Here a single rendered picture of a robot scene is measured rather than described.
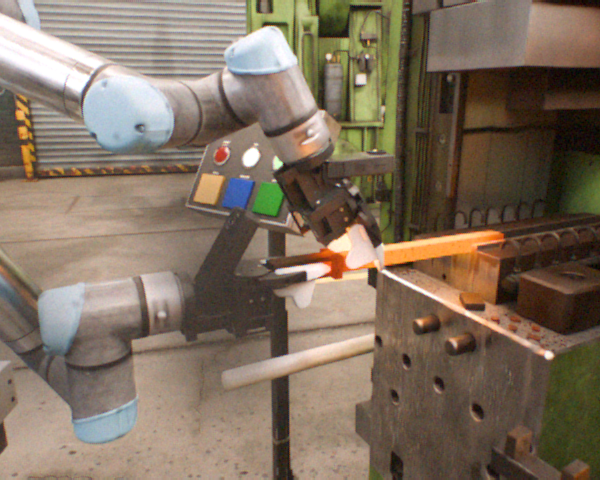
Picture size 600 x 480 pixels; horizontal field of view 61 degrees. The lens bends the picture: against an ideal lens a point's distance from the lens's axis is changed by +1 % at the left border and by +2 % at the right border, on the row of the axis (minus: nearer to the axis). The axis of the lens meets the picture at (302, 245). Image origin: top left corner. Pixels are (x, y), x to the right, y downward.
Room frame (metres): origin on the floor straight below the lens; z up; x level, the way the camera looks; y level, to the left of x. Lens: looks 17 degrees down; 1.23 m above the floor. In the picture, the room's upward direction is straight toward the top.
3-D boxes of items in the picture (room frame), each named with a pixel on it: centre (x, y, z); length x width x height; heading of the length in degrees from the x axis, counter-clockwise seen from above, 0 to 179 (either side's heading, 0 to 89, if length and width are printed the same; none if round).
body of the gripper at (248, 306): (0.61, 0.10, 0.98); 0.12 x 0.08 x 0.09; 117
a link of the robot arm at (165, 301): (0.58, 0.17, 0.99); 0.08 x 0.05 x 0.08; 27
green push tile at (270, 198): (1.13, 0.07, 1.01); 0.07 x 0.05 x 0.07; 52
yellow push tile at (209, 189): (1.25, 0.23, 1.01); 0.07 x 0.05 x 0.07; 52
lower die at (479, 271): (0.92, -0.44, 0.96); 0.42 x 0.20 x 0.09; 117
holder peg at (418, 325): (0.76, -0.20, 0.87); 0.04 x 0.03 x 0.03; 117
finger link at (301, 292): (0.65, 0.00, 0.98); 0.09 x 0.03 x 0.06; 114
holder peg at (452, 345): (0.69, -0.24, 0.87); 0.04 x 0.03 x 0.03; 117
